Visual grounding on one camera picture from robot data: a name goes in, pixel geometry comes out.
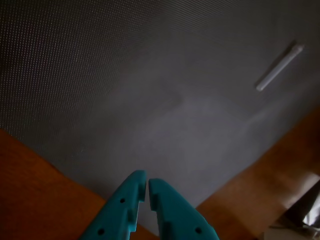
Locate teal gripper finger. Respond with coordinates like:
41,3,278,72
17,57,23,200
79,170,147,240
148,177,220,240

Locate slim clear plastic tube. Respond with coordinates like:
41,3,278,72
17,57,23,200
255,43,306,92

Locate dark grey rubber mat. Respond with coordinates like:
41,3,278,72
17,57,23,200
0,0,320,226

